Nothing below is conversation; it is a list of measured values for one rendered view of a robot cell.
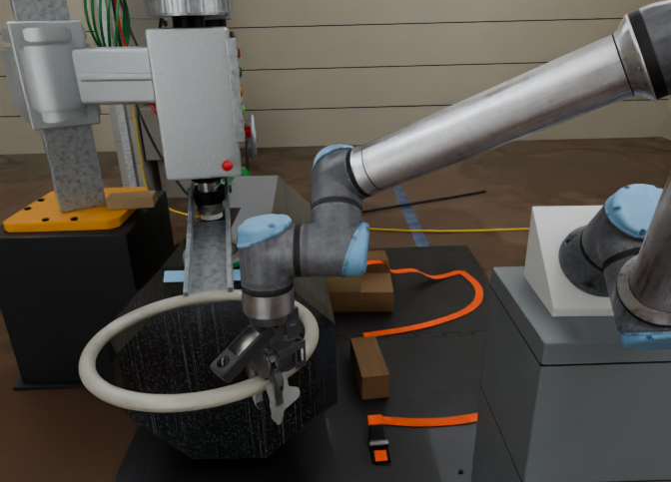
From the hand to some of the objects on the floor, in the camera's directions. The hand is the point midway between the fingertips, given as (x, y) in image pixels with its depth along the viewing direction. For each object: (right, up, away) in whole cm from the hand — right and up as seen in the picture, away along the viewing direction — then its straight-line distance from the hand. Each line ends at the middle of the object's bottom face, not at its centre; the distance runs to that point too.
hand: (266, 412), depth 96 cm
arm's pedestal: (+81, -62, +70) cm, 124 cm away
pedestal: (-102, -26, +172) cm, 202 cm away
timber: (+28, -34, +142) cm, 149 cm away
